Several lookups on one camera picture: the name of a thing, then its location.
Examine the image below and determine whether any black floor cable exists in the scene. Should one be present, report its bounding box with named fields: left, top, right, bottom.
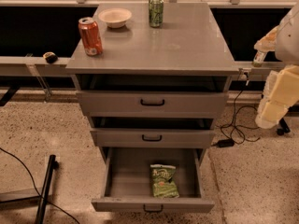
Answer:
left=0, top=147, right=80, bottom=224

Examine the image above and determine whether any black wheeled table leg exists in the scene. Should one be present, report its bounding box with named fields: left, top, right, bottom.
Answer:
left=277, top=119, right=291, bottom=136

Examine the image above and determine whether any green jalapeno chip bag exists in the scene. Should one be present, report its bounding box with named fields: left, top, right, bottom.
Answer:
left=150, top=164, right=179, bottom=198

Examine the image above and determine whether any grey drawer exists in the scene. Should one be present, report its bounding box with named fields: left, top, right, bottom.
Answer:
left=92, top=147, right=214, bottom=213
left=77, top=91, right=228, bottom=119
left=91, top=128, right=215, bottom=148

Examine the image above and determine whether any black power adapter cable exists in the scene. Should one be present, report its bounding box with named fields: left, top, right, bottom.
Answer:
left=211, top=72, right=262, bottom=148

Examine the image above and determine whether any grey drawer cabinet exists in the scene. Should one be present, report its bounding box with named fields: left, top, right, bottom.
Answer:
left=65, top=2, right=240, bottom=214

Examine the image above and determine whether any black metal floor stand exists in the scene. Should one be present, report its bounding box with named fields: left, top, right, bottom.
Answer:
left=0, top=155, right=59, bottom=224

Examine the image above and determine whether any grey bottom drawer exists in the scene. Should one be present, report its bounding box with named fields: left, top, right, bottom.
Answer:
left=92, top=147, right=214, bottom=213

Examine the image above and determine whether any clear bottle green label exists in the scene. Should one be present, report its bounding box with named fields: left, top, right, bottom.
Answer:
left=252, top=50, right=267, bottom=67

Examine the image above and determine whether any white paper bowl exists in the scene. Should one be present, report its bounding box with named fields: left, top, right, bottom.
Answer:
left=98, top=8, right=132, bottom=29

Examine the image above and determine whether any grey top drawer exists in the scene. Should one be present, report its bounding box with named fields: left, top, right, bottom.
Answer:
left=77, top=91, right=228, bottom=119

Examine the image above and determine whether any orange soda can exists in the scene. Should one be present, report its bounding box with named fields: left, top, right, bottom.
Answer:
left=78, top=17, right=103, bottom=56

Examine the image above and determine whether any green soda can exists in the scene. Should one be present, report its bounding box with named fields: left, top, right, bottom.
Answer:
left=149, top=0, right=164, bottom=28

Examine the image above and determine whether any grey middle drawer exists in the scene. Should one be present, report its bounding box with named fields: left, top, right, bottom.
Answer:
left=91, top=128, right=215, bottom=148

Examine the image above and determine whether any small black round object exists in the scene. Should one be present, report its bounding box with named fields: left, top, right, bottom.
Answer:
left=43, top=51, right=58, bottom=63

